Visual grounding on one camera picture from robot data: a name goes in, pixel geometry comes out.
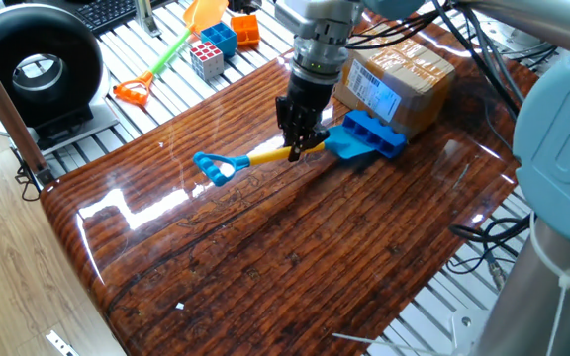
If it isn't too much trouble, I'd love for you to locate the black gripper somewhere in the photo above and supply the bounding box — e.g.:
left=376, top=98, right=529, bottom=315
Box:
left=274, top=73, right=336, bottom=164

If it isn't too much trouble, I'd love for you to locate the blue yellow toy shovel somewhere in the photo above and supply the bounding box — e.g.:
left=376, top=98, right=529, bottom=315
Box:
left=192, top=123, right=380, bottom=188

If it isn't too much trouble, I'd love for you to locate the long blue building block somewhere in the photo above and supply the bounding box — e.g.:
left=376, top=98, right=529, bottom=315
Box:
left=341, top=109, right=408, bottom=159

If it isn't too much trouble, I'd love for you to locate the orange green toy shovel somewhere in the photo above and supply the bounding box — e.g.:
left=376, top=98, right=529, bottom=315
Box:
left=112, top=0, right=230, bottom=107

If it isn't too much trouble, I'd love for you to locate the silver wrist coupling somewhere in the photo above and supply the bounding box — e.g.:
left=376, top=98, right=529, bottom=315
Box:
left=289, top=29, right=351, bottom=86

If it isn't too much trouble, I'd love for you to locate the orange square building block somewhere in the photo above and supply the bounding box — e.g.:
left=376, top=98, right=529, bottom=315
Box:
left=230, top=13, right=262, bottom=49

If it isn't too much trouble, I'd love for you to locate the Rubik's cube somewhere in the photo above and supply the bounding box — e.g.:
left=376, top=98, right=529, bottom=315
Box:
left=189, top=41, right=226, bottom=82

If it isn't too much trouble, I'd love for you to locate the wood grain table mat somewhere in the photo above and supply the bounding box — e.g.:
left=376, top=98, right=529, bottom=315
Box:
left=40, top=9, right=541, bottom=356

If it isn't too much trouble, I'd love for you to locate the blue plastic tray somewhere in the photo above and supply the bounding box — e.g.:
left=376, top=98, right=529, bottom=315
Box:
left=200, top=21, right=238, bottom=59

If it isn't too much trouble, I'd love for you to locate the taped cardboard box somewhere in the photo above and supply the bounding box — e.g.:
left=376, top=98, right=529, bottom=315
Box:
left=333, top=22, right=457, bottom=140

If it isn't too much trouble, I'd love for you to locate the grey metal stand plate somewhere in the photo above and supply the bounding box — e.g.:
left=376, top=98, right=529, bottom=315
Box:
left=0, top=68, right=121, bottom=158

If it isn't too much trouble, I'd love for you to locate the black keyboard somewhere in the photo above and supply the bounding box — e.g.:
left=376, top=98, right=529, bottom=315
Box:
left=64, top=0, right=177, bottom=36

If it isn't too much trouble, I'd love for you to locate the brown wooden pole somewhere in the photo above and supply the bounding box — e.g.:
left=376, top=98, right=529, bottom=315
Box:
left=0, top=29, right=53, bottom=187

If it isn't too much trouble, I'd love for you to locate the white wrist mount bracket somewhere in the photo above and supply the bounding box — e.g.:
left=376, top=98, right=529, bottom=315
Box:
left=273, top=0, right=365, bottom=42

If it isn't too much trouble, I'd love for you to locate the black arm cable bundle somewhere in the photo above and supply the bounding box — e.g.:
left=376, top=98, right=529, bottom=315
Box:
left=348, top=0, right=558, bottom=120

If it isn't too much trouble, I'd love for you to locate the silver aluminium post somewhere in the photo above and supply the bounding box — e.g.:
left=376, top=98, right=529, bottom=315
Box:
left=134, top=0, right=162, bottom=39

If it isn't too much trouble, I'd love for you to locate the black looped table cable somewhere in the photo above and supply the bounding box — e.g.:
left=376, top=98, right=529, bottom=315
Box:
left=445, top=215, right=538, bottom=293

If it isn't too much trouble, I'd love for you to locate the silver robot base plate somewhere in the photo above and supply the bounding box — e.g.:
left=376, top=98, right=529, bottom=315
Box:
left=450, top=309, right=495, bottom=356

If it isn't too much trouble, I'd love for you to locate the thin black cable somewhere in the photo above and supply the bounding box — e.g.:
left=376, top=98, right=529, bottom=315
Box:
left=14, top=147, right=45, bottom=203

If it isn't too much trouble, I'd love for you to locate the white cable tie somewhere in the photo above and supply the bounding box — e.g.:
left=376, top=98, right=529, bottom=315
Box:
left=528, top=212, right=570, bottom=356

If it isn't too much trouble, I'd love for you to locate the white metal bracket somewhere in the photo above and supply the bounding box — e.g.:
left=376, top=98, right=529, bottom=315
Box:
left=45, top=329, right=81, bottom=356

